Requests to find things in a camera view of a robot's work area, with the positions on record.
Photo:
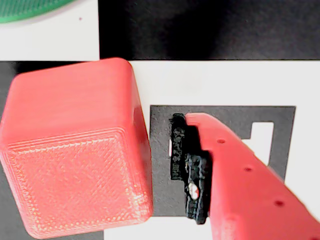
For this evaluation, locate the black white marker mat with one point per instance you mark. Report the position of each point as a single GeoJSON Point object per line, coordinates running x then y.
{"type": "Point", "coordinates": [200, 32]}

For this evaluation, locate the red cube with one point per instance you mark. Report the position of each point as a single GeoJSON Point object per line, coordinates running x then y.
{"type": "Point", "coordinates": [75, 150]}

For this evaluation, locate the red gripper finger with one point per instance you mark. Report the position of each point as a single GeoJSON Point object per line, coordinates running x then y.
{"type": "Point", "coordinates": [237, 187]}

